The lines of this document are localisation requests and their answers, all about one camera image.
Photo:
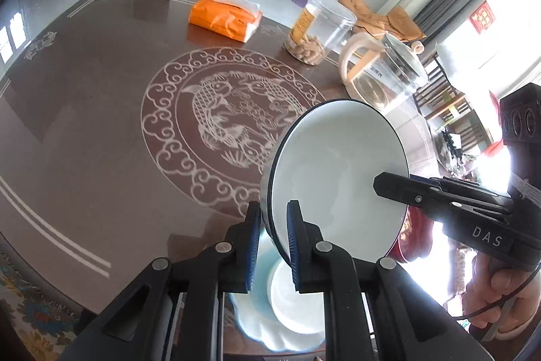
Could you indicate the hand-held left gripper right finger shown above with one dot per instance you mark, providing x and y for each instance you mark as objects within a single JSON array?
[{"x": 293, "y": 247}]

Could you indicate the white cushion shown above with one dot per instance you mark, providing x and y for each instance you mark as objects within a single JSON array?
[{"x": 458, "y": 63}]

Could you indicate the person's right hand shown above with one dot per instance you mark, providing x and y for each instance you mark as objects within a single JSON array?
[{"x": 503, "y": 289}]

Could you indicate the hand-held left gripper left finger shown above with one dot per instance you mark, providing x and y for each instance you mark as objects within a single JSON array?
[{"x": 253, "y": 247}]

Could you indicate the orange lounge chair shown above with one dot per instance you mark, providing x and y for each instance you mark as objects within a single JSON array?
[{"x": 397, "y": 20}]

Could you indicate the black-rimmed white bowl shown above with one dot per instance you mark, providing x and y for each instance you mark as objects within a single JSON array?
[{"x": 338, "y": 158}]

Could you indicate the red flower-shaped plate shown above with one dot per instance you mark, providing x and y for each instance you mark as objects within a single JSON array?
[{"x": 416, "y": 238}]

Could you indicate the orange tissue pack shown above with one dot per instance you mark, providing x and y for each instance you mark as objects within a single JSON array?
[{"x": 215, "y": 16}]

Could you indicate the floral patterned cloth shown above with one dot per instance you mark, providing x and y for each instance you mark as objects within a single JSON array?
[{"x": 29, "y": 310}]

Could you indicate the wavy-rimmed white bowl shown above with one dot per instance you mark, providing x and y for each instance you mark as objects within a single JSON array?
[{"x": 253, "y": 318}]

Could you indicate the blue floral white bowl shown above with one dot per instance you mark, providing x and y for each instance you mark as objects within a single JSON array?
[{"x": 304, "y": 310}]

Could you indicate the wooden slatted chair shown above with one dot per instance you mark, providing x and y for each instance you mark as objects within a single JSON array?
[{"x": 448, "y": 103}]

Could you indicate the red paper wall decoration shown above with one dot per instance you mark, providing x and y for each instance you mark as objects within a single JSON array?
[{"x": 482, "y": 17}]

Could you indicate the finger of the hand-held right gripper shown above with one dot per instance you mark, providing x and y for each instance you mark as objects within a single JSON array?
[
  {"x": 473, "y": 188},
  {"x": 414, "y": 196}
]

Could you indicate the clear plastic snack jar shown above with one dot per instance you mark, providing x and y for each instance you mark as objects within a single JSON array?
[{"x": 321, "y": 22}]

